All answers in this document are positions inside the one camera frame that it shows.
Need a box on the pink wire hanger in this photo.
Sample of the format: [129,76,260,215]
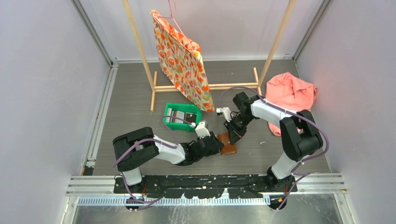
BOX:
[152,0,200,51]

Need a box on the brown leather card holder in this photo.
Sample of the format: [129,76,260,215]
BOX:
[218,132,237,156]

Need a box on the wooden clothes rack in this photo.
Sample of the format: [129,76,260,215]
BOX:
[121,0,297,111]

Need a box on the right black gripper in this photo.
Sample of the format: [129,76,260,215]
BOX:
[224,113,255,145]

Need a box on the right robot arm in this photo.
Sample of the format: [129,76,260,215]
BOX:
[216,92,324,192]

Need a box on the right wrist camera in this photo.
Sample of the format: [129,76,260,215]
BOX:
[216,107,232,122]

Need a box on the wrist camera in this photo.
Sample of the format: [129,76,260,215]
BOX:
[216,107,232,122]
[190,120,210,139]

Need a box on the stack of credit cards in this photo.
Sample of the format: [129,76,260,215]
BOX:
[165,108,197,124]

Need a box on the green plastic card bin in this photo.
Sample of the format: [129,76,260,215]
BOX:
[163,103,202,132]

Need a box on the pink crumpled cloth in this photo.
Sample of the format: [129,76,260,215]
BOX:
[265,72,318,137]

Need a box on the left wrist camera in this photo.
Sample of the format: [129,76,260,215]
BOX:
[190,120,210,139]

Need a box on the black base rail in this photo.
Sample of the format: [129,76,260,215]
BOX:
[113,174,297,199]

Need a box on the aluminium frame rail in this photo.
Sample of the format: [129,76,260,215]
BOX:
[66,173,347,206]

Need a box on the floral fabric bag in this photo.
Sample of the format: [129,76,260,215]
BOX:
[150,10,214,112]

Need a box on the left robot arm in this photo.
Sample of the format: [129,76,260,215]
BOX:
[113,127,224,193]

